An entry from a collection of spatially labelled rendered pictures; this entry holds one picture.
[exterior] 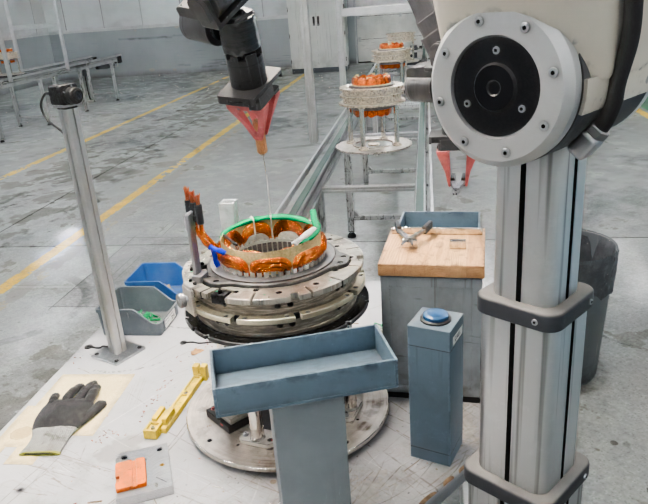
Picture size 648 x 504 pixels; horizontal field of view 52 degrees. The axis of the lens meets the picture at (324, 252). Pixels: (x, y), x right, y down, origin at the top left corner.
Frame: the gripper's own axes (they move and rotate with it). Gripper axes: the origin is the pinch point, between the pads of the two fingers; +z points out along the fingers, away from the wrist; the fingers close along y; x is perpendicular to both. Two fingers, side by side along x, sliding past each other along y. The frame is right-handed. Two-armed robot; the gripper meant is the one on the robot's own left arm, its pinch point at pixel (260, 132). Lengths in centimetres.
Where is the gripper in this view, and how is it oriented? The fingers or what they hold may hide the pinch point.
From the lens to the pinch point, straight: 109.5
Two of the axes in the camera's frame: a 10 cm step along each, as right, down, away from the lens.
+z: 1.2, 7.4, 6.6
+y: -3.8, 6.5, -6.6
